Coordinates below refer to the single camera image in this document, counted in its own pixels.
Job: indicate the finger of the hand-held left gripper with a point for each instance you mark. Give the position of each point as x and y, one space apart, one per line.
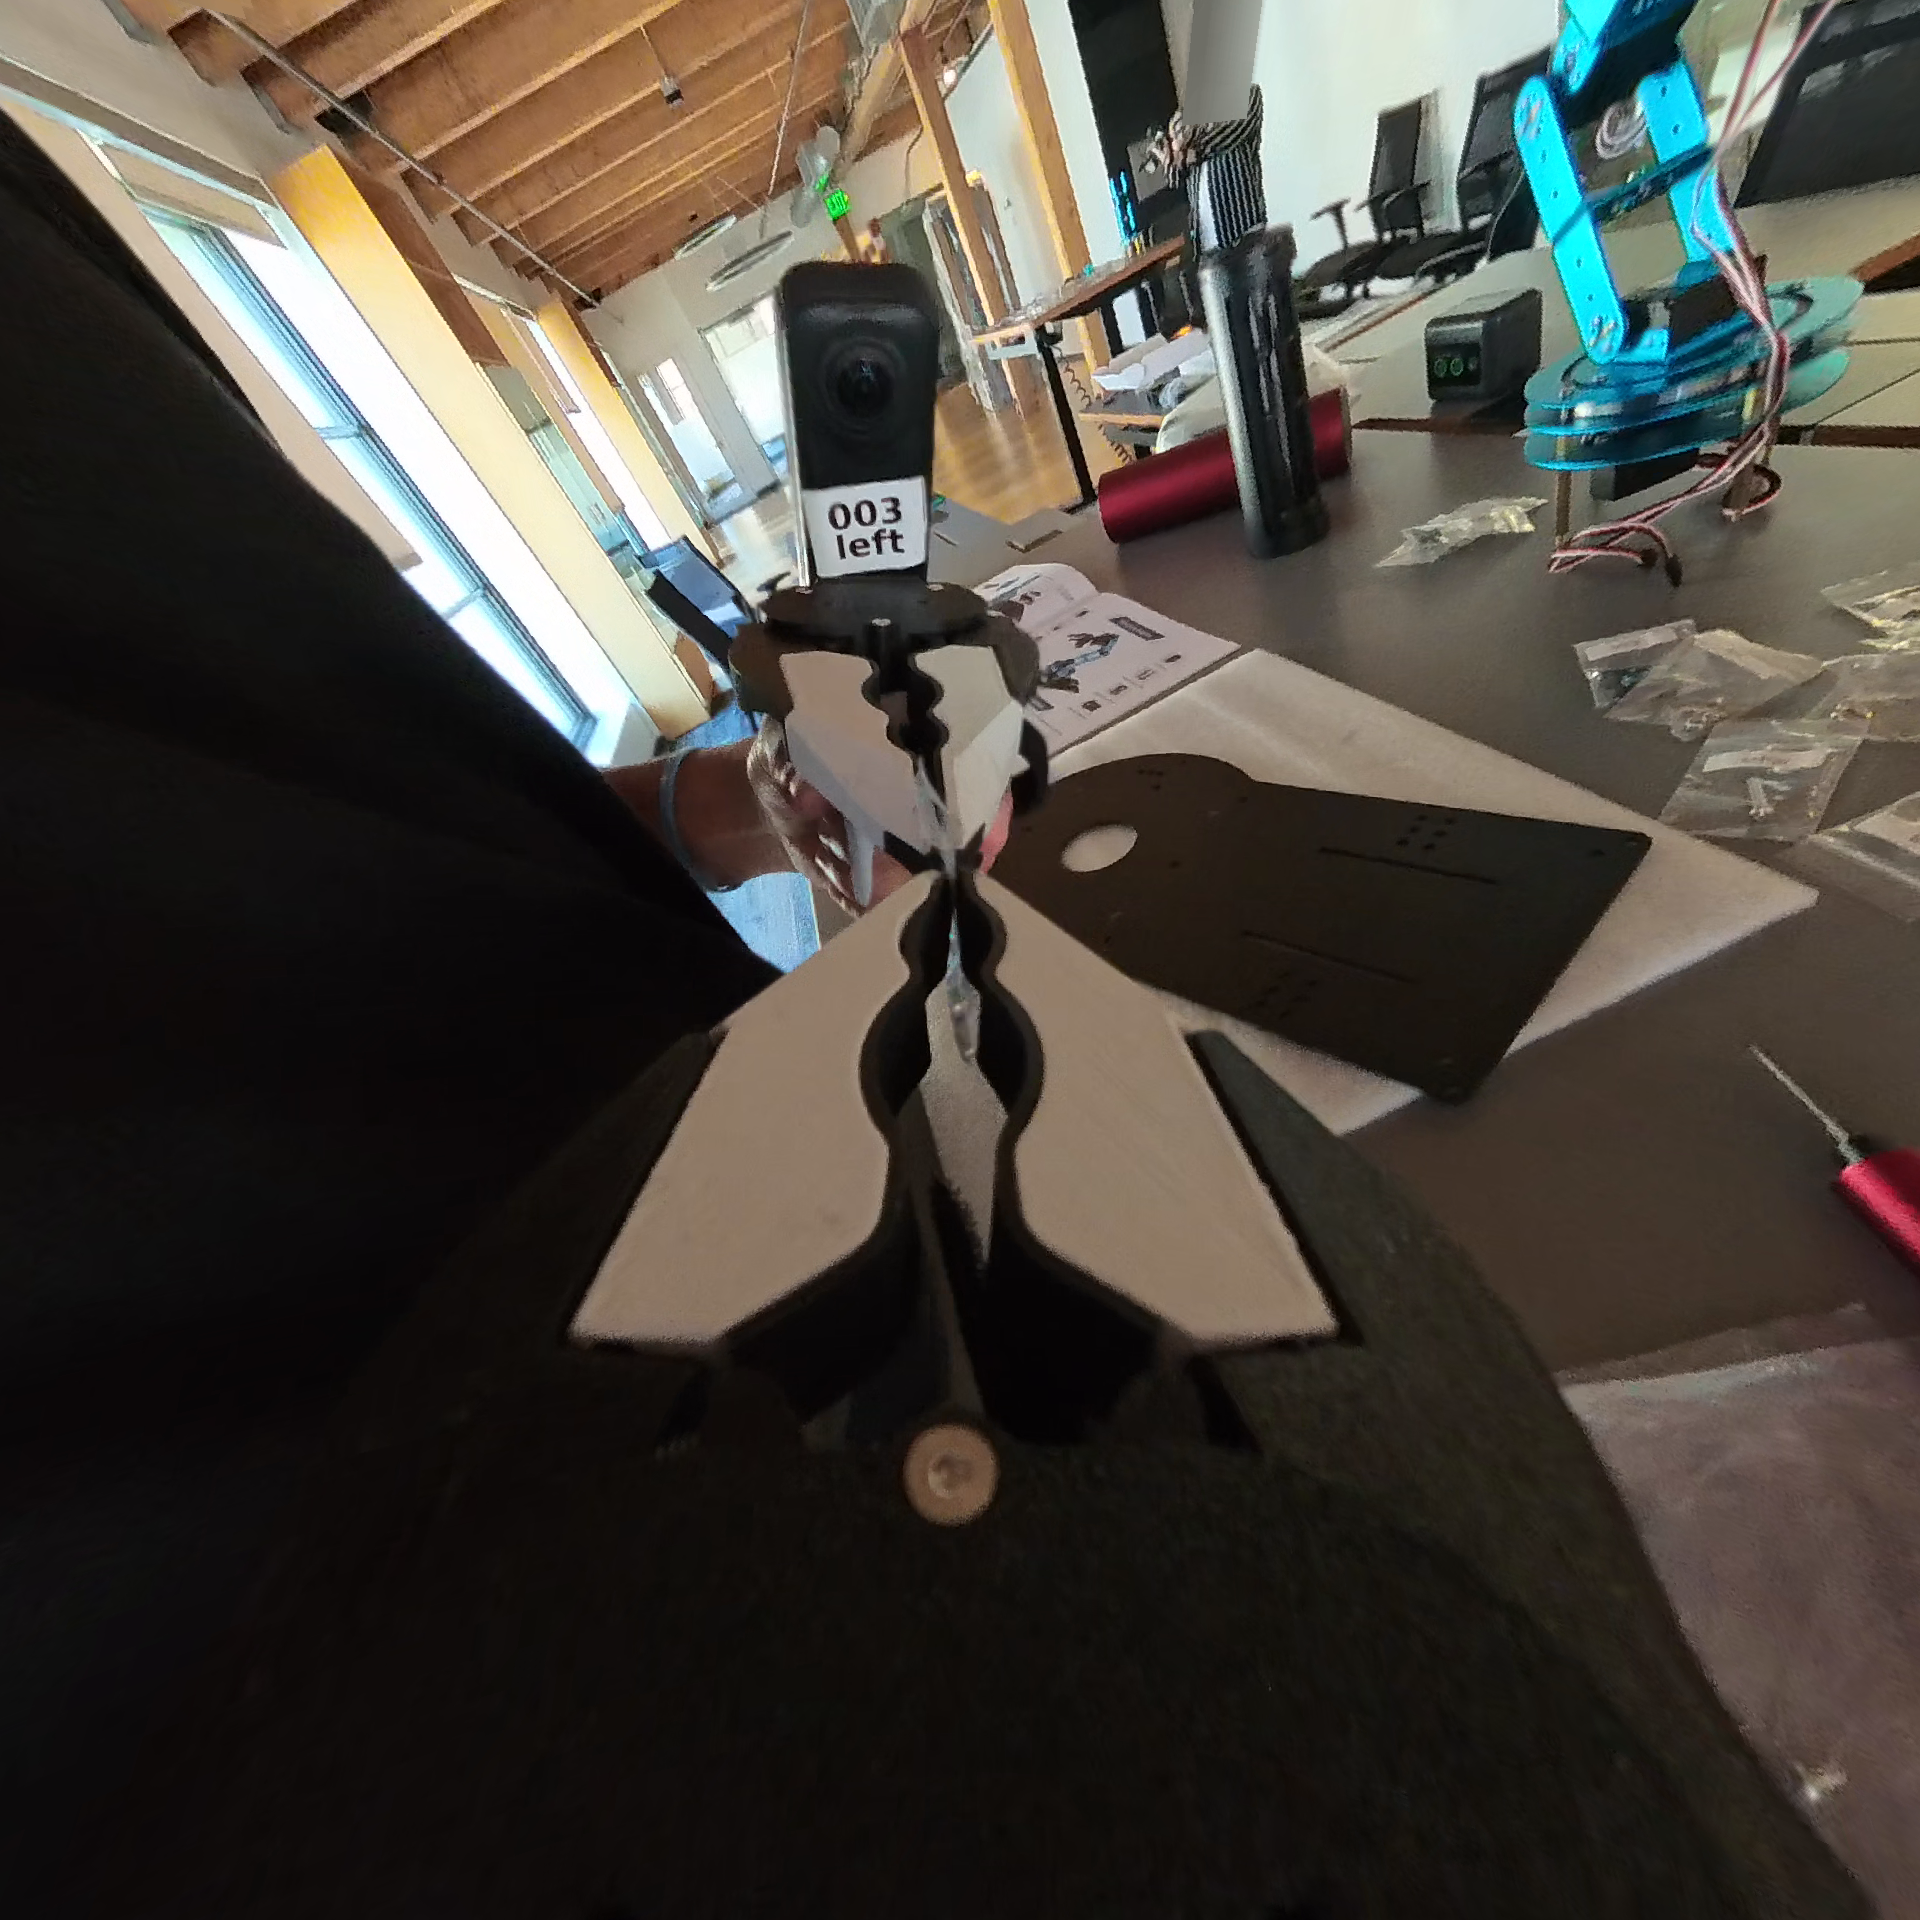
982 721
838 734

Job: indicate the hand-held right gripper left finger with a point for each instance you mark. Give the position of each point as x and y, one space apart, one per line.
763 1184

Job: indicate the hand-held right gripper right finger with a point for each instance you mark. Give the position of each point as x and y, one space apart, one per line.
1171 1184

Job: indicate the white instruction booklet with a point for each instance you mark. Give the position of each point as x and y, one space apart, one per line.
1140 646

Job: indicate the small clear screw bag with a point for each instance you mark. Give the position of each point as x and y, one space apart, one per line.
956 990

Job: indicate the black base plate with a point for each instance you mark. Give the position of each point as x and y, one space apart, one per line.
1348 931

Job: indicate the red electric screwdriver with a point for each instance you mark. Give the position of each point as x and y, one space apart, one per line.
1891 1201

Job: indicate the blue toy robot arm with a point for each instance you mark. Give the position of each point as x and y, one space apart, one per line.
1588 271

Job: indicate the person's left hand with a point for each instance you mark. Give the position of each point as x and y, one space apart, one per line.
796 827

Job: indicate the blue wristband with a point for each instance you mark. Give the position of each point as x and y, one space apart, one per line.
682 827

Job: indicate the cluttered wooden table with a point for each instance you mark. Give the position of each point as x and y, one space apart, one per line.
1078 294

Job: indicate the red metal tube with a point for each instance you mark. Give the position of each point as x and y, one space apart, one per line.
1154 487

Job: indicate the black metal tube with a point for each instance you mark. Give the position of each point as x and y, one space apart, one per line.
1259 390

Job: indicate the person's dark clothing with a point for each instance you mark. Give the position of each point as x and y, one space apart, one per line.
300 1051

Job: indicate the tall glass window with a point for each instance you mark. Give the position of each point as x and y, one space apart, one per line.
360 451

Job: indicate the black office chair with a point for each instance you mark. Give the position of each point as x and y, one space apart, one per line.
1484 165
1388 196

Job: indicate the light wooden table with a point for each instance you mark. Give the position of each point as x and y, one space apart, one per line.
1441 285

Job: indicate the small black box device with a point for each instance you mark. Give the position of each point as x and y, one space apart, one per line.
1484 341

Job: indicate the large clear plastic bag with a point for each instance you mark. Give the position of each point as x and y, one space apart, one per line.
1770 1575

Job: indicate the group of small parts bags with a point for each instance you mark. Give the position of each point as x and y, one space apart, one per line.
1755 750

